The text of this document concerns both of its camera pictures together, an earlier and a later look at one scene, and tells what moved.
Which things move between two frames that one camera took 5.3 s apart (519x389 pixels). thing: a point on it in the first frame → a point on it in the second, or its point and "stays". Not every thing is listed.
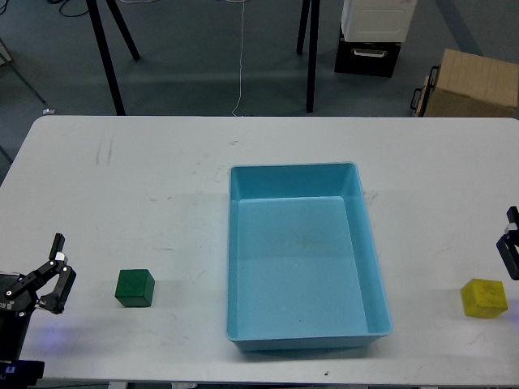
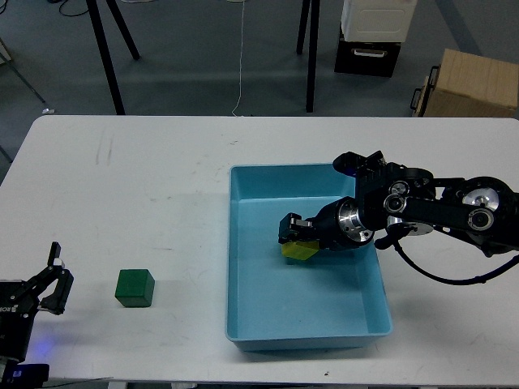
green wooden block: x=135 y=288 stays
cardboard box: x=469 y=86 stays
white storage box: x=379 y=21 stays
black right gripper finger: x=512 y=227 → x=336 y=227
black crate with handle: x=367 y=58 stays
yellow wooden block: x=483 y=298 → x=300 y=250
